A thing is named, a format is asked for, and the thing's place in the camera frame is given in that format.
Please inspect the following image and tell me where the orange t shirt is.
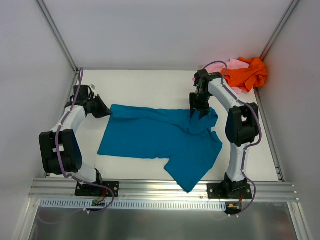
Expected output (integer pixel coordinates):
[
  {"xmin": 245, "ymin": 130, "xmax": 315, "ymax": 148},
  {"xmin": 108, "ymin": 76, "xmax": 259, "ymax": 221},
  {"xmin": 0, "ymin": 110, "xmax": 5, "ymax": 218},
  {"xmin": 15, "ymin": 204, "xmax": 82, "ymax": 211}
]
[{"xmin": 220, "ymin": 57, "xmax": 268, "ymax": 93}]

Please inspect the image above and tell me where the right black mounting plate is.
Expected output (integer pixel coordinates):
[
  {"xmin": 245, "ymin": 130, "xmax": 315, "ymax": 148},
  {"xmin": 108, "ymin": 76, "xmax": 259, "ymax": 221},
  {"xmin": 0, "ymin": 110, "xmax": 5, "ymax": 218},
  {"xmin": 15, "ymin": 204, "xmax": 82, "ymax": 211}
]
[{"xmin": 206, "ymin": 182, "xmax": 253, "ymax": 200}]

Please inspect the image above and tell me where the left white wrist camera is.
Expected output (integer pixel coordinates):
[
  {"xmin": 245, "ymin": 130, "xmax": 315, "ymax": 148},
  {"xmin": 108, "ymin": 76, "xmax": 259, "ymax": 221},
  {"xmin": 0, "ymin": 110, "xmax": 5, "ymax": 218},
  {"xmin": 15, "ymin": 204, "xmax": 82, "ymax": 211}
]
[{"xmin": 89, "ymin": 84, "xmax": 96, "ymax": 90}]

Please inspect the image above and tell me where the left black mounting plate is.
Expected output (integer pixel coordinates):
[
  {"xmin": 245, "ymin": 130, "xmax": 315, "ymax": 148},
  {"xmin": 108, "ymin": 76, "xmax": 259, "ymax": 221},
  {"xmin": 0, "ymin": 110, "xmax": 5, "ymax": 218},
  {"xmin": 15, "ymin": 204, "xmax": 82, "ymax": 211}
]
[{"xmin": 74, "ymin": 180, "xmax": 120, "ymax": 198}]

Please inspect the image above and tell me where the black mounting plate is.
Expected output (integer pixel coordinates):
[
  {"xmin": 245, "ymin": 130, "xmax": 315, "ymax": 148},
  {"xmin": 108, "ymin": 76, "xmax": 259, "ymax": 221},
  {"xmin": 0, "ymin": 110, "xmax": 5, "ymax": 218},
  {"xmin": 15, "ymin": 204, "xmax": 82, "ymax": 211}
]
[
  {"xmin": 74, "ymin": 180, "xmax": 120, "ymax": 198},
  {"xmin": 206, "ymin": 182, "xmax": 253, "ymax": 200}
]

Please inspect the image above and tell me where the white slotted cable duct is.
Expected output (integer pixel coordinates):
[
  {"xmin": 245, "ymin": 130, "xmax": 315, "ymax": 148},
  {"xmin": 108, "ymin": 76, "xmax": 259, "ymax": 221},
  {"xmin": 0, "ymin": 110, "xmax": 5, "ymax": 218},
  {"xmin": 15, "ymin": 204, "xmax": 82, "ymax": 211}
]
[{"xmin": 39, "ymin": 198, "xmax": 226, "ymax": 212}]

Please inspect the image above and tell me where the right aluminium corner post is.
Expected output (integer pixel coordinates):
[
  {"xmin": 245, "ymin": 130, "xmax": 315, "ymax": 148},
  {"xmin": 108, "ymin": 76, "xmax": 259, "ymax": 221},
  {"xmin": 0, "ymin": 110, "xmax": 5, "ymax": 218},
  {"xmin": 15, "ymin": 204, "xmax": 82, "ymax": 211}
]
[{"xmin": 259, "ymin": 0, "xmax": 301, "ymax": 61}]

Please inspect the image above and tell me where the teal blue t shirt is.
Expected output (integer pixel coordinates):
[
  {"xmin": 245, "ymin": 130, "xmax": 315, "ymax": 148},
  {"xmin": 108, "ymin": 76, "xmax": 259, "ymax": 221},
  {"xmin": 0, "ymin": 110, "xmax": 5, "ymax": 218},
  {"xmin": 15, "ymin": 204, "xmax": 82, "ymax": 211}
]
[{"xmin": 97, "ymin": 104, "xmax": 223, "ymax": 193}]

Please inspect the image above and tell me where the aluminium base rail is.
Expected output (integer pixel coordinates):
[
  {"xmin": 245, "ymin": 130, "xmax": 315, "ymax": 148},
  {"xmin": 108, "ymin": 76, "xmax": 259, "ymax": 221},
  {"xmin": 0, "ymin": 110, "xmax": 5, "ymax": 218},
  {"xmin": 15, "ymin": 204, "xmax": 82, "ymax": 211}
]
[{"xmin": 28, "ymin": 178, "xmax": 300, "ymax": 203}]

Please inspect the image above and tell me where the left aluminium corner post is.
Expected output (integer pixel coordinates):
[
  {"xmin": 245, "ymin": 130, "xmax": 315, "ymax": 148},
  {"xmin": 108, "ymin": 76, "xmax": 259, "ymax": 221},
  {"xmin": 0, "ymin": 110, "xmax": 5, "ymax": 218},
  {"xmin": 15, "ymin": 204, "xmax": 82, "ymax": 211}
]
[{"xmin": 35, "ymin": 0, "xmax": 79, "ymax": 73}]

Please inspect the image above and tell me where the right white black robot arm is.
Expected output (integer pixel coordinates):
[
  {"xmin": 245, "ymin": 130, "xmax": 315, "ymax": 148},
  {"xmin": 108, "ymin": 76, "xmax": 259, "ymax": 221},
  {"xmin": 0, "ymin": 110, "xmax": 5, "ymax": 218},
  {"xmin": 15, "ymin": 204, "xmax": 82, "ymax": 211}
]
[{"xmin": 189, "ymin": 69, "xmax": 261, "ymax": 199}]

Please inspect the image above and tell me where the aluminium corner post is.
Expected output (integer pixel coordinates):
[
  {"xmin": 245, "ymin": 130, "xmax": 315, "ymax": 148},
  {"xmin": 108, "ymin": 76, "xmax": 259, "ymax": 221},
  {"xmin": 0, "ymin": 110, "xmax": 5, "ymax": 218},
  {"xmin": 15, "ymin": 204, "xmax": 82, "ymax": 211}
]
[
  {"xmin": 35, "ymin": 0, "xmax": 79, "ymax": 73},
  {"xmin": 259, "ymin": 0, "xmax": 301, "ymax": 61}
]

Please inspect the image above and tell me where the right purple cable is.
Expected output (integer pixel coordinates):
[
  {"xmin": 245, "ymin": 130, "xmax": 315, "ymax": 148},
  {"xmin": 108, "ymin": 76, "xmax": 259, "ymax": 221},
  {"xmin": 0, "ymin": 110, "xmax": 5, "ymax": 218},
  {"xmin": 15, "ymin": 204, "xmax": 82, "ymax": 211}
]
[{"xmin": 201, "ymin": 60, "xmax": 263, "ymax": 218}]

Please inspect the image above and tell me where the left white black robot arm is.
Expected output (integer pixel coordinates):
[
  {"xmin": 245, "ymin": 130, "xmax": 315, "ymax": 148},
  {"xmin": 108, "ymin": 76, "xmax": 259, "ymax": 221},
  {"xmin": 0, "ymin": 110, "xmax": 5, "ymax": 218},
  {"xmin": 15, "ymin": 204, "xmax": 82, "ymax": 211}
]
[{"xmin": 39, "ymin": 85, "xmax": 112, "ymax": 199}]

